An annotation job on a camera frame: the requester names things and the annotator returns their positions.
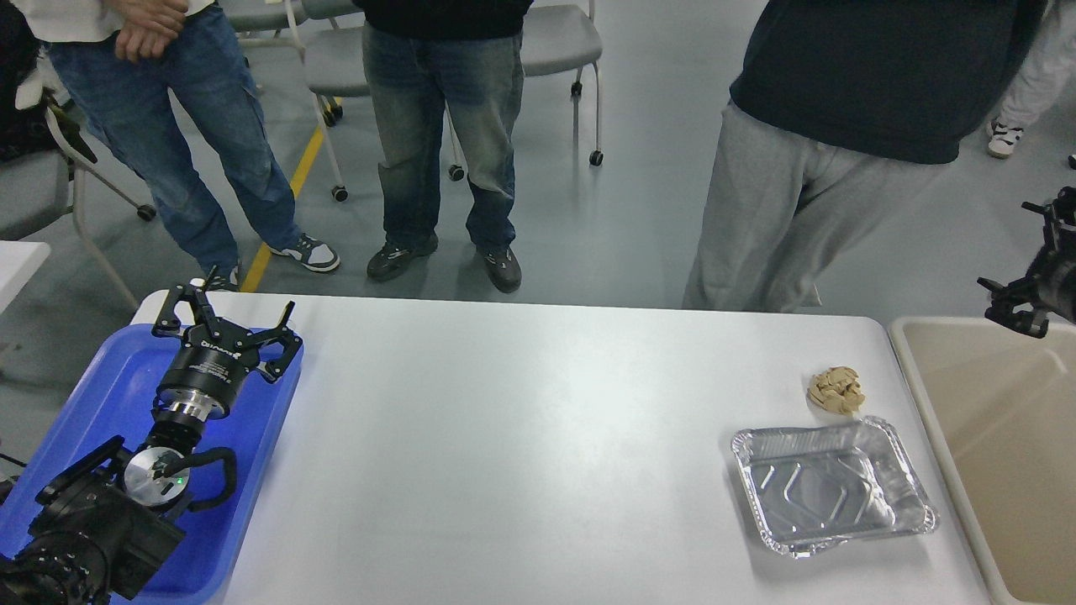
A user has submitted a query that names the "grey chair behind jeans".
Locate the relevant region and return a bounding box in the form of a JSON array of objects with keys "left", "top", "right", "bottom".
[{"left": 220, "top": 0, "right": 465, "bottom": 203}]

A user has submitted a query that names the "person in white trousers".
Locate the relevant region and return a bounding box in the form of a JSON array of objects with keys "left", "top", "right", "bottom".
[{"left": 985, "top": 1, "right": 1075, "bottom": 160}]

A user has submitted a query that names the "white side table corner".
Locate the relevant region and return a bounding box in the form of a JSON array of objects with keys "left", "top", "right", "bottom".
[{"left": 0, "top": 240, "right": 51, "bottom": 313}]

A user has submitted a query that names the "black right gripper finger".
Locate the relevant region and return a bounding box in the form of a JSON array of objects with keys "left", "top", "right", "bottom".
[
  {"left": 1021, "top": 187, "right": 1075, "bottom": 253},
  {"left": 977, "top": 278, "right": 1049, "bottom": 339}
]

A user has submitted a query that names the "beige plastic bin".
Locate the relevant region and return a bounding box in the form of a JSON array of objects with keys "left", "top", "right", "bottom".
[{"left": 890, "top": 316, "right": 1075, "bottom": 604}]

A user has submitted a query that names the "blue plastic tray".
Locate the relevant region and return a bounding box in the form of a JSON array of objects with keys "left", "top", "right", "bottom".
[{"left": 1, "top": 324, "right": 303, "bottom": 604}]

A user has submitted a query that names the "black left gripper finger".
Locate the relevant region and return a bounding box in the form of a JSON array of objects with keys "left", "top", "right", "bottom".
[
  {"left": 239, "top": 303, "right": 303, "bottom": 384},
  {"left": 152, "top": 267, "right": 221, "bottom": 340}
]

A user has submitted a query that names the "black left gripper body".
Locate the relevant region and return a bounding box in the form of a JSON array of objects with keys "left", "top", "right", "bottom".
[{"left": 156, "top": 324, "right": 259, "bottom": 418}]

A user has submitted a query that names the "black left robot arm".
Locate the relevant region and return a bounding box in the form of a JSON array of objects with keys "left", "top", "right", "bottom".
[{"left": 3, "top": 284, "right": 303, "bottom": 604}]

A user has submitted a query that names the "person in blue jeans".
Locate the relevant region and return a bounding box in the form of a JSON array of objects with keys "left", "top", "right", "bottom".
[{"left": 15, "top": 1, "right": 340, "bottom": 291}]

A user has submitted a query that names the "grey chair middle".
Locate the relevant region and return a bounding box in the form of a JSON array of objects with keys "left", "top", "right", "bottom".
[{"left": 521, "top": 1, "right": 604, "bottom": 167}]

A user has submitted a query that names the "silver aluminium foil tray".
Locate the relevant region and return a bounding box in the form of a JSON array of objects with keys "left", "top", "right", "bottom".
[{"left": 731, "top": 416, "right": 939, "bottom": 559}]

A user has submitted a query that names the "person in faded jeans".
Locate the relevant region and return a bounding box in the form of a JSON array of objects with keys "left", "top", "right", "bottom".
[{"left": 353, "top": 0, "right": 535, "bottom": 294}]

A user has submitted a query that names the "grey chair left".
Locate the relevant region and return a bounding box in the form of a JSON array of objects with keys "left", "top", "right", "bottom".
[{"left": 1, "top": 69, "right": 156, "bottom": 309}]

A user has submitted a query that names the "person in grey sweatpants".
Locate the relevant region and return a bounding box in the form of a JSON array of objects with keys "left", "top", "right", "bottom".
[{"left": 683, "top": 1, "right": 1049, "bottom": 313}]

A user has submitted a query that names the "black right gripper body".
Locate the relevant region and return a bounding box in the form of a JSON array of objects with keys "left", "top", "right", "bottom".
[{"left": 1032, "top": 245, "right": 1075, "bottom": 323}]

